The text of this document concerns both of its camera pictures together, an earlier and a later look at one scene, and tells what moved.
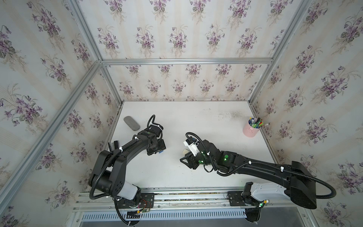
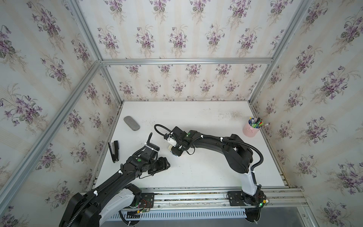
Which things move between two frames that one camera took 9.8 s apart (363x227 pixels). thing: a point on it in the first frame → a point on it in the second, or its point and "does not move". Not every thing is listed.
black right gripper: (190, 160) → (174, 152)
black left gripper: (162, 146) → (163, 161)
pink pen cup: (249, 131) does not move
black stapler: (113, 146) does not move
